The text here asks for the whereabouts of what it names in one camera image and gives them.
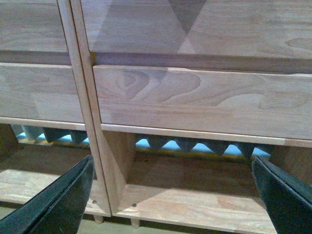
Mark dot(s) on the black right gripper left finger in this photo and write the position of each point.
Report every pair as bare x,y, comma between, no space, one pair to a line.
57,209

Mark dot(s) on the right cabinet lower drawer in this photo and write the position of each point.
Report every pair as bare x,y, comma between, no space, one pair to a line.
268,105

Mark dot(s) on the cabinet drawer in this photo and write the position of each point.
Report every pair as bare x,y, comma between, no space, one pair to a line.
243,28
268,105
39,91
31,25

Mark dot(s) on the left cabinet upper drawer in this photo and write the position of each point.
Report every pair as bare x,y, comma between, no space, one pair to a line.
31,25

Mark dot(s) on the left wooden drawer cabinet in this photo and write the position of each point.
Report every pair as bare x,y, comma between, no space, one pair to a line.
46,121

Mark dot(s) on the right wooden drawer cabinet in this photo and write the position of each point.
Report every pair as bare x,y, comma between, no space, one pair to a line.
211,192

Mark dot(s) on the wooden drawer cabinet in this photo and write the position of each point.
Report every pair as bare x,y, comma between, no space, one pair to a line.
211,192
46,121

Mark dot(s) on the grey acoustic foam panel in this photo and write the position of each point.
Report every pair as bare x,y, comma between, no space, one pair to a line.
168,145

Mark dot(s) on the right cabinet upper drawer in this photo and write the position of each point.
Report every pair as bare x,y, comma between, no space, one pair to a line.
243,28

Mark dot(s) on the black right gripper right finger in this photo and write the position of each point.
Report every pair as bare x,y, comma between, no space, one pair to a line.
288,200

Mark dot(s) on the left cabinet lower drawer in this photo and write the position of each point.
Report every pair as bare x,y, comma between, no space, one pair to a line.
39,91

